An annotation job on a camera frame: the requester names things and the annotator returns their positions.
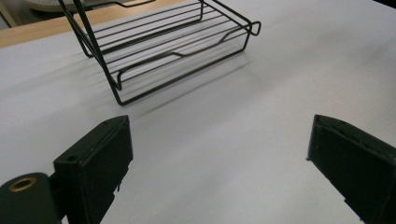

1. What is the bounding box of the wooden table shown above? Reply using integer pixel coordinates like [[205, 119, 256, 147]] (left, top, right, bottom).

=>
[[0, 0, 188, 49]]

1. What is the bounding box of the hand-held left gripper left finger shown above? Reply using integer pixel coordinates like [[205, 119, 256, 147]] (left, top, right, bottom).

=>
[[53, 114, 134, 224]]

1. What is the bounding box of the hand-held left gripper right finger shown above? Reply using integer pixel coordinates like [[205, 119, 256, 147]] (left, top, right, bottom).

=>
[[305, 114, 396, 224]]

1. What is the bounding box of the black wire rack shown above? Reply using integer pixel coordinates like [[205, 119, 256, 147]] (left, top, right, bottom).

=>
[[57, 0, 262, 107]]

